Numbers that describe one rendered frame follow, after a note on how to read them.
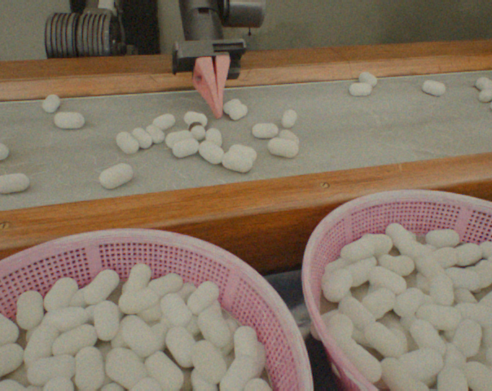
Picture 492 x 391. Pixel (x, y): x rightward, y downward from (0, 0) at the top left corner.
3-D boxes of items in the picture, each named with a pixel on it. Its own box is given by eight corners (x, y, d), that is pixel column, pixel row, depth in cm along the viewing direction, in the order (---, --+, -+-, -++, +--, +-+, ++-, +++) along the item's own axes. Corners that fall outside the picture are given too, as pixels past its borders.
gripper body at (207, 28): (248, 50, 60) (238, 4, 62) (175, 54, 58) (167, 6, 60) (239, 74, 66) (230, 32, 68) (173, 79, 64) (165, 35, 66)
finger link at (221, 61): (239, 103, 58) (227, 42, 60) (186, 107, 56) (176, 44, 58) (231, 125, 64) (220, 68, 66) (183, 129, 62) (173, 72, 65)
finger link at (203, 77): (257, 102, 58) (244, 41, 60) (205, 106, 56) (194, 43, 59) (247, 123, 65) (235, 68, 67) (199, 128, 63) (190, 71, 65)
